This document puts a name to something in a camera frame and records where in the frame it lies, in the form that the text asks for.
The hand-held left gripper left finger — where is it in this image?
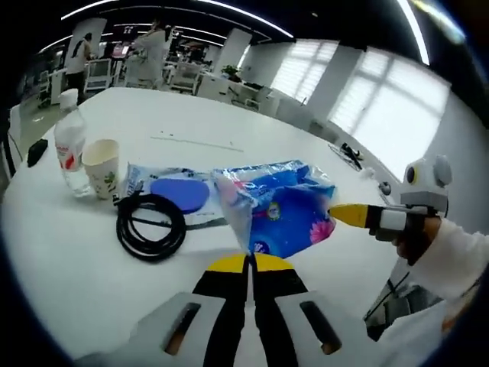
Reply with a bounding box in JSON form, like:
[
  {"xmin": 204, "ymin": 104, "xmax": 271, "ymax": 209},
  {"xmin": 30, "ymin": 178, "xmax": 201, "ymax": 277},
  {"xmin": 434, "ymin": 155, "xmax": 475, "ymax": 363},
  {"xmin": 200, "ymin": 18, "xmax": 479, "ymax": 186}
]
[{"xmin": 129, "ymin": 254, "xmax": 253, "ymax": 367}]

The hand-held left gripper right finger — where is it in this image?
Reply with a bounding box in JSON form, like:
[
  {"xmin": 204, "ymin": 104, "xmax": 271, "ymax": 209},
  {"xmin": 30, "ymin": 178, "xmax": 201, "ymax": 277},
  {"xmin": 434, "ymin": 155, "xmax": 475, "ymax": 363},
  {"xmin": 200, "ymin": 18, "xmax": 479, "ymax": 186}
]
[{"xmin": 250, "ymin": 254, "xmax": 368, "ymax": 367}]

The blue tissue packet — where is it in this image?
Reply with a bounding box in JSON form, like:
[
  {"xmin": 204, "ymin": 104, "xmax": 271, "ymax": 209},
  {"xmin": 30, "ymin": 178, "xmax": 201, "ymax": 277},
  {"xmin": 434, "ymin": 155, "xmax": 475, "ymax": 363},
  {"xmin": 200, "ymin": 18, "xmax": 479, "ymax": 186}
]
[{"xmin": 212, "ymin": 158, "xmax": 339, "ymax": 259}]

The black cable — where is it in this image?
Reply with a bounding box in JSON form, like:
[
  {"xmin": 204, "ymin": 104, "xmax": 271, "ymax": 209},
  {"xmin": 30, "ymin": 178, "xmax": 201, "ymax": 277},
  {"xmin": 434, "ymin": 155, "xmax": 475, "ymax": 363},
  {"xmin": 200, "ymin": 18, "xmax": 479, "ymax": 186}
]
[{"xmin": 115, "ymin": 193, "xmax": 188, "ymax": 263}]

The clear bag with blue pad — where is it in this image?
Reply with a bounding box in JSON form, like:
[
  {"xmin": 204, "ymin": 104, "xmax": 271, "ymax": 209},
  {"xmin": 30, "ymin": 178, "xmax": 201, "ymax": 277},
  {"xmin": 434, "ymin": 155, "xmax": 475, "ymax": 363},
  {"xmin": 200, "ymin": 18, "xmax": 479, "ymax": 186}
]
[{"xmin": 121, "ymin": 162, "xmax": 230, "ymax": 231}]

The white paper cup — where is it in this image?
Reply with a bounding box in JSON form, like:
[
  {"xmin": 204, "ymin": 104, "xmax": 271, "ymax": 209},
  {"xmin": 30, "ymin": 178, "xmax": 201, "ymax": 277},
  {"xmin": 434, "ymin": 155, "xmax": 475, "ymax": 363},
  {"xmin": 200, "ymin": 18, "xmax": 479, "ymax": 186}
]
[{"xmin": 82, "ymin": 139, "xmax": 121, "ymax": 201}]

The clear plastic water bottle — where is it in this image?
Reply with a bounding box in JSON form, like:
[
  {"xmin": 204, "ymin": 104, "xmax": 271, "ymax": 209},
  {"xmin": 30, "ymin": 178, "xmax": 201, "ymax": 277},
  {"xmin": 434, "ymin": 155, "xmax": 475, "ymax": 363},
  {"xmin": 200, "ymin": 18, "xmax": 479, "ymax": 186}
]
[{"xmin": 53, "ymin": 88, "xmax": 93, "ymax": 198}]

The black pouch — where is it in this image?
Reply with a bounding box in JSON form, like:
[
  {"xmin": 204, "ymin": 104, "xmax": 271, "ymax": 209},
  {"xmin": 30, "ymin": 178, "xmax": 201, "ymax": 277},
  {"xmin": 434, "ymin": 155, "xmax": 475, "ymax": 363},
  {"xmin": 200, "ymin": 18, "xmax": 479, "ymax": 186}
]
[{"xmin": 26, "ymin": 138, "xmax": 50, "ymax": 168}]

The person's right hand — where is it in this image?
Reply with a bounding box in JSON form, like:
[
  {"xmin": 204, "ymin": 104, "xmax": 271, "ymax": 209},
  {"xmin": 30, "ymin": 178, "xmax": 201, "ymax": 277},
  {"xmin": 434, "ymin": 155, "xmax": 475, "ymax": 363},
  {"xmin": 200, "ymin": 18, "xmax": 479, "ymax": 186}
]
[{"xmin": 397, "ymin": 216, "xmax": 441, "ymax": 267}]

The black tool on table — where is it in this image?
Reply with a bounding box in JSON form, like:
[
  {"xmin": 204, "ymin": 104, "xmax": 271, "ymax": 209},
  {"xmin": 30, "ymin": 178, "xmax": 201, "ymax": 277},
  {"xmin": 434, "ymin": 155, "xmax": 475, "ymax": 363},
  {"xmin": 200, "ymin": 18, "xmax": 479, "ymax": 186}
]
[{"xmin": 338, "ymin": 142, "xmax": 364, "ymax": 170}]

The wide window with blinds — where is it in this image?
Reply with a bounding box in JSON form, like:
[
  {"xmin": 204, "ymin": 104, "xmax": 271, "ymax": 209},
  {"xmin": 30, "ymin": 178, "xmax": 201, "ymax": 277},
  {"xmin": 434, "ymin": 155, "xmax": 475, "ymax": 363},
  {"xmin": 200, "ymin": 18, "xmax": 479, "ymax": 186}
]
[{"xmin": 330, "ymin": 49, "xmax": 451, "ymax": 158}]

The dark chair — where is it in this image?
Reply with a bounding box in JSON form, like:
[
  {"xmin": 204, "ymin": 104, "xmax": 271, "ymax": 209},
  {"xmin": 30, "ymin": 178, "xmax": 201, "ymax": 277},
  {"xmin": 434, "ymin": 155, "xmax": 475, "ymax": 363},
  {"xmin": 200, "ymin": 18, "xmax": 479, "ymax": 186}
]
[{"xmin": 364, "ymin": 263, "xmax": 448, "ymax": 342}]

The narrow window with blinds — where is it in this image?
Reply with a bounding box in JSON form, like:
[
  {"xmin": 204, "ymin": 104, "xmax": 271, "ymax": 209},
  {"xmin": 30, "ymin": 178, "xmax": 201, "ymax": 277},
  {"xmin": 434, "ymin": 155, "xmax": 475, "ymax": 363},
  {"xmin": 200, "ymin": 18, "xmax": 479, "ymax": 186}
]
[{"xmin": 270, "ymin": 40, "xmax": 339, "ymax": 103}]

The straight ceiling light strip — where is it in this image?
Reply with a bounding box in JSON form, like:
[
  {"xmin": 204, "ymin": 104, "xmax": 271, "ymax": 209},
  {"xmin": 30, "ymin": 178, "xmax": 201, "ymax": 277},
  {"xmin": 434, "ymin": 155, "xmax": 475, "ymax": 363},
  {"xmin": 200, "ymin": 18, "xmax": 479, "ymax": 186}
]
[{"xmin": 397, "ymin": 0, "xmax": 432, "ymax": 65}]

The white office chair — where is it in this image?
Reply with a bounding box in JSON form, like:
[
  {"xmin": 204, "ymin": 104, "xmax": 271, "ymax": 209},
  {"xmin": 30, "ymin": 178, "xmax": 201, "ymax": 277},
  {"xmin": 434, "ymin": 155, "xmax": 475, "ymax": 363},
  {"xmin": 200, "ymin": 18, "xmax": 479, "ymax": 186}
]
[{"xmin": 86, "ymin": 57, "xmax": 116, "ymax": 92}]

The curved ceiling light strip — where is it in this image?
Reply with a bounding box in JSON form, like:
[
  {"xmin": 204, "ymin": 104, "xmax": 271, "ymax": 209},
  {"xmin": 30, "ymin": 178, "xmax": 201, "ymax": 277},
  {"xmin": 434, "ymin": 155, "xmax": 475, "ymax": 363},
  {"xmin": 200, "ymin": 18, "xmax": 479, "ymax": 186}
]
[{"xmin": 60, "ymin": 0, "xmax": 296, "ymax": 40}]

